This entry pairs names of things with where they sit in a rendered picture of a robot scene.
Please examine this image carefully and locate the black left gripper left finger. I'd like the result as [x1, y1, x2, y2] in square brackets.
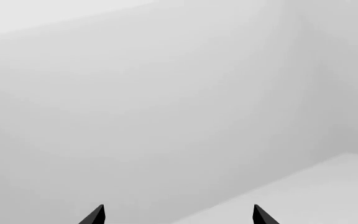
[78, 203, 106, 224]

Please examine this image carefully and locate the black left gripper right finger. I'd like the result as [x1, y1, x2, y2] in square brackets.
[252, 203, 281, 224]

